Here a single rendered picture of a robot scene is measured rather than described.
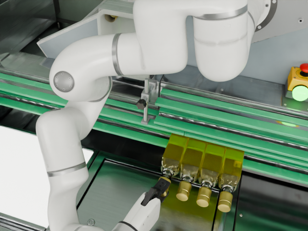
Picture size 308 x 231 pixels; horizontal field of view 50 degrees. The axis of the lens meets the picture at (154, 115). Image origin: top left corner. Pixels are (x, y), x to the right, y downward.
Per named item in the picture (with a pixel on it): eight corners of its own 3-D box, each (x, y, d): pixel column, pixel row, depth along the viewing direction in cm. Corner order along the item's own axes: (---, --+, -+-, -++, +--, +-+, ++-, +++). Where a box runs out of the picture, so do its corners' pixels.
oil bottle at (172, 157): (176, 128, 114) (158, 175, 98) (178, 116, 110) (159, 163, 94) (192, 132, 112) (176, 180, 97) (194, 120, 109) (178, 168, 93)
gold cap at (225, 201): (218, 197, 92) (216, 210, 89) (221, 189, 90) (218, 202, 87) (231, 200, 91) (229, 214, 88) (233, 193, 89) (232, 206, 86)
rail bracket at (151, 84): (147, 107, 111) (134, 132, 102) (149, 65, 100) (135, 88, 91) (156, 109, 110) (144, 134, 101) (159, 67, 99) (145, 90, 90)
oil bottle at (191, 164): (192, 133, 113) (177, 181, 97) (194, 121, 109) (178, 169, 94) (209, 137, 111) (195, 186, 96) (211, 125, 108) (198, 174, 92)
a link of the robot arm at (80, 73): (133, 38, 73) (73, 41, 76) (110, 27, 60) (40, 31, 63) (134, 100, 74) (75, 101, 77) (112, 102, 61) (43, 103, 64)
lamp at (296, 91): (289, 95, 98) (289, 101, 96) (294, 83, 95) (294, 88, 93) (305, 98, 97) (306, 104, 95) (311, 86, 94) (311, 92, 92)
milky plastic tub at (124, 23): (110, 58, 119) (100, 71, 113) (107, -3, 104) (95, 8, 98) (156, 68, 116) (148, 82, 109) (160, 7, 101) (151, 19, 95)
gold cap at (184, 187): (178, 187, 95) (175, 199, 91) (179, 179, 92) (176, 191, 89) (191, 190, 94) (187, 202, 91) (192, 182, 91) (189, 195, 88)
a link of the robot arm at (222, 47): (210, 51, 75) (190, 86, 64) (207, -9, 68) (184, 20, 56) (254, 52, 72) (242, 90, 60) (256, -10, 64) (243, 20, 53)
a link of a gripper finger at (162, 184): (157, 201, 86) (170, 184, 90) (158, 194, 84) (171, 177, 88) (147, 195, 87) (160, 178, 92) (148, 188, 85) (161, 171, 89)
